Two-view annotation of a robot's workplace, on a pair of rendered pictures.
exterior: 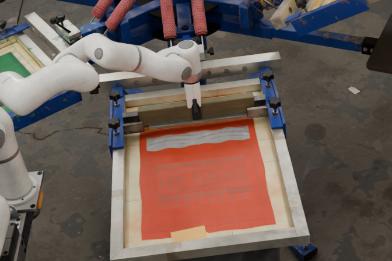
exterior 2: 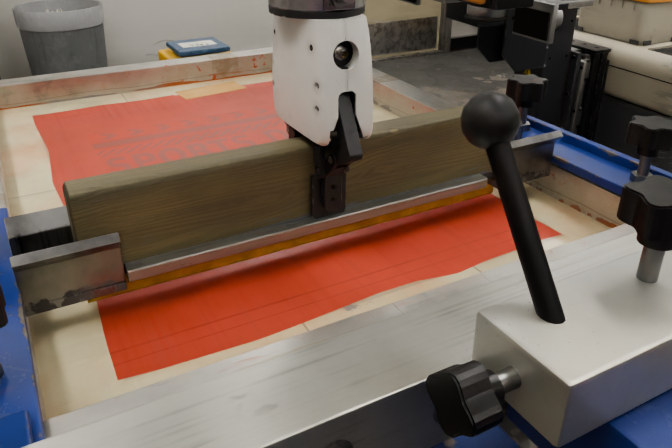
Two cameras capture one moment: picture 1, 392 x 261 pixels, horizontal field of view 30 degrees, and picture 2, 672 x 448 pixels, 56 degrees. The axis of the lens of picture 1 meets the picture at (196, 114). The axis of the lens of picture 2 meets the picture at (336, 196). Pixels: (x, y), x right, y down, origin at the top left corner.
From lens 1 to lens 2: 282 cm
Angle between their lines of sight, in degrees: 109
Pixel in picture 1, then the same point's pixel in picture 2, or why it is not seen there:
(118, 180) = (405, 88)
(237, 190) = (127, 139)
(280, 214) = (19, 126)
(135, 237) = not seen: hidden behind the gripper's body
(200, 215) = (200, 106)
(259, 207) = (69, 127)
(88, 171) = not seen: outside the picture
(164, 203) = not seen: hidden behind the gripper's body
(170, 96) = (506, 268)
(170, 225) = (253, 92)
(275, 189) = (25, 152)
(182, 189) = (263, 126)
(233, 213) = (130, 115)
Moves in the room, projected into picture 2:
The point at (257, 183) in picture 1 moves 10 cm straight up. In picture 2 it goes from (74, 155) to (58, 75)
